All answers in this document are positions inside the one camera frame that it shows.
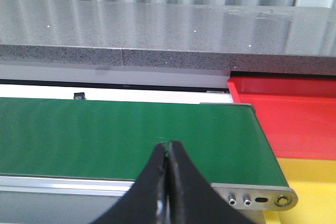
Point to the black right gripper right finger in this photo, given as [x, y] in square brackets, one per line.
[191, 198]

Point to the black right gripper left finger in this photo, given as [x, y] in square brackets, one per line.
[146, 200]

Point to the yellow plastic tray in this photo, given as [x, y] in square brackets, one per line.
[314, 182]

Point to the green conveyor belt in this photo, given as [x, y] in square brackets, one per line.
[106, 139]

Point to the red plastic tray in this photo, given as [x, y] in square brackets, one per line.
[297, 115]

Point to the grey speckled stone counter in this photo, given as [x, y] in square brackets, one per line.
[161, 44]

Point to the aluminium conveyor frame rail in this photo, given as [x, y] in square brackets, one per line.
[31, 199]

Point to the small black bracket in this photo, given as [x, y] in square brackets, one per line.
[79, 96]

